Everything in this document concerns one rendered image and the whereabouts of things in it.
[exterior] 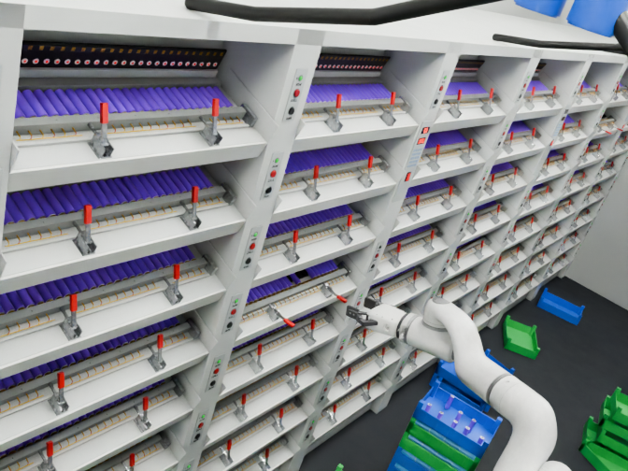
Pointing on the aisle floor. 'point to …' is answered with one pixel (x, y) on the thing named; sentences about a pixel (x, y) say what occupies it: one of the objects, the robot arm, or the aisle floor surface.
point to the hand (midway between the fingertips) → (358, 306)
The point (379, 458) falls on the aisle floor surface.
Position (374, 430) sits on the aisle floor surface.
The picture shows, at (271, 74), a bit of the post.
